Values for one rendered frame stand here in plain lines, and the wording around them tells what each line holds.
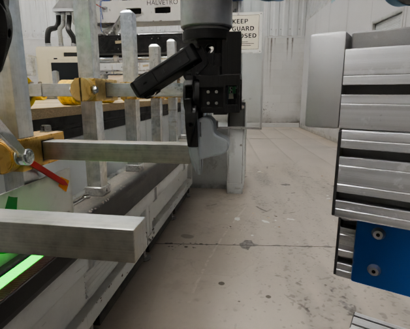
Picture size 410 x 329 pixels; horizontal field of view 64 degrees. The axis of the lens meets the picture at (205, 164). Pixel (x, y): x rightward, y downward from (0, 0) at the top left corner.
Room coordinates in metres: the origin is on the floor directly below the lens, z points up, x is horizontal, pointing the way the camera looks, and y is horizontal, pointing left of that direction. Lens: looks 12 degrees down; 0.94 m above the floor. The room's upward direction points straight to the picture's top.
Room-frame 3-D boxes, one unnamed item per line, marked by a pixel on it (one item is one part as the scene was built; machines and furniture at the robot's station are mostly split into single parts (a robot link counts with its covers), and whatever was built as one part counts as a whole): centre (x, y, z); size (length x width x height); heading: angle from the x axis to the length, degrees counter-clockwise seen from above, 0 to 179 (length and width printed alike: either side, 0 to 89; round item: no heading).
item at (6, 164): (0.53, 0.30, 0.85); 0.14 x 0.06 x 0.05; 171
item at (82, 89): (0.78, 0.26, 0.95); 0.14 x 0.06 x 0.05; 171
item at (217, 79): (0.50, -0.01, 0.96); 0.09 x 0.08 x 0.12; 81
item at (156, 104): (1.25, 0.18, 0.87); 0.04 x 0.04 x 0.48; 81
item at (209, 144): (0.49, -0.01, 0.86); 0.06 x 0.03 x 0.09; 81
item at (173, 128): (1.50, 0.15, 0.93); 0.04 x 0.04 x 0.48; 81
